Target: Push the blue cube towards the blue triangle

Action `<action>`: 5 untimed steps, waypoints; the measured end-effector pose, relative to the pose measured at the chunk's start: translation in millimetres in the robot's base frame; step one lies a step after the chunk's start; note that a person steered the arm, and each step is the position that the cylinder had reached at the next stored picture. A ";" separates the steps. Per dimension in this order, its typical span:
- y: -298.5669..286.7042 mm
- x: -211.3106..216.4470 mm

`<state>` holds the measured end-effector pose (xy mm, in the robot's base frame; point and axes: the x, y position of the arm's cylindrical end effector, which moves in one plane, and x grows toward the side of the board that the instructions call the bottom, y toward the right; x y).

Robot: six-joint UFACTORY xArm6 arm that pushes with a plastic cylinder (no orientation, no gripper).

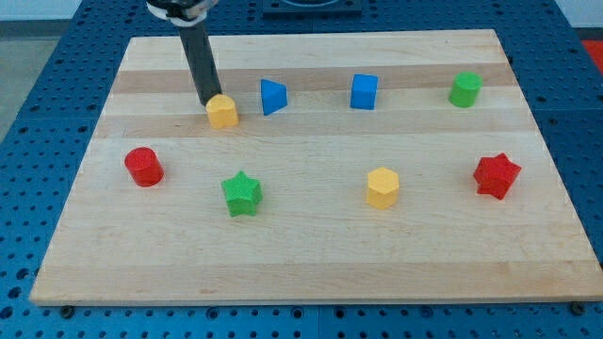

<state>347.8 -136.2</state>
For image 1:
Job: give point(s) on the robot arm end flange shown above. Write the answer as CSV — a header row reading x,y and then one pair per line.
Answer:
x,y
181,13

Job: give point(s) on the blue triangle block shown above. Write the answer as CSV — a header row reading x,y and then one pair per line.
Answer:
x,y
273,96

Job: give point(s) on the blue cube block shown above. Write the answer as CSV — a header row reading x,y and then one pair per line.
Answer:
x,y
363,91

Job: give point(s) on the green star block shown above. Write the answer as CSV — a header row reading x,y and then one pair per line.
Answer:
x,y
242,194

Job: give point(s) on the wooden board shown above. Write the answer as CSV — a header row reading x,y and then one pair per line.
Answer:
x,y
314,238

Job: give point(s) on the yellow hexagon block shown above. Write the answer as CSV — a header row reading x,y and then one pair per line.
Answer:
x,y
382,188

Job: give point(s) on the yellow heart block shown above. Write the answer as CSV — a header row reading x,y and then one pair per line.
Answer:
x,y
221,112

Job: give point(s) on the red cylinder block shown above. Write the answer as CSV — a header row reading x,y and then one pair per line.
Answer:
x,y
144,167

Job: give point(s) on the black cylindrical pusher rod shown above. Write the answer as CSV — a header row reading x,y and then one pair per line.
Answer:
x,y
201,61

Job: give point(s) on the green cylinder block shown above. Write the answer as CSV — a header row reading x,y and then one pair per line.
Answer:
x,y
465,89

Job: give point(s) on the red star block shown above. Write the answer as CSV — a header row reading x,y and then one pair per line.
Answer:
x,y
495,175

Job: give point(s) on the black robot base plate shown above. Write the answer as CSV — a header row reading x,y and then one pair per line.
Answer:
x,y
279,8

